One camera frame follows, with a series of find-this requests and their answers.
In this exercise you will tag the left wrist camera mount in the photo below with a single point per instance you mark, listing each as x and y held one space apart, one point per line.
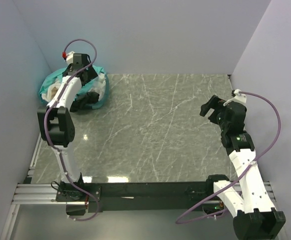
68 56

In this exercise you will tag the black t shirt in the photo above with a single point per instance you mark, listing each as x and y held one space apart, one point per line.
84 100

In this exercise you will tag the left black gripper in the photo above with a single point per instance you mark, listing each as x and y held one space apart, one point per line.
91 73

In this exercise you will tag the white t shirt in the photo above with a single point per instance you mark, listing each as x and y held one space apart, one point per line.
99 80

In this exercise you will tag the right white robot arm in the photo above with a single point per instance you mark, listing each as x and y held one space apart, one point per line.
255 217

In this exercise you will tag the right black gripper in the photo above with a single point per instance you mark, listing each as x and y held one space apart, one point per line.
212 103

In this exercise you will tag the tan t shirt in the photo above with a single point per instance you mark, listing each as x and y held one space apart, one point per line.
53 89

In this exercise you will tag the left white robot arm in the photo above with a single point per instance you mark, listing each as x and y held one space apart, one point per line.
55 122

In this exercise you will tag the aluminium frame rail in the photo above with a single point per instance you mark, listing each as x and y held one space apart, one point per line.
26 194

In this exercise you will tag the black base beam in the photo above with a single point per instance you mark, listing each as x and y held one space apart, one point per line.
129 196

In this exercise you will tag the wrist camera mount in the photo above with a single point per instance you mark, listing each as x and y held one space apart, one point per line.
237 97
68 56

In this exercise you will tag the teal t shirt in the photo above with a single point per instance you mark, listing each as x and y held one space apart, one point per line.
48 81

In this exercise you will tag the teal laundry basket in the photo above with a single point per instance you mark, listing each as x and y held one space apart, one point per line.
99 84

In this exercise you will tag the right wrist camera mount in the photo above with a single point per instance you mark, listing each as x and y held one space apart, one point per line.
237 97

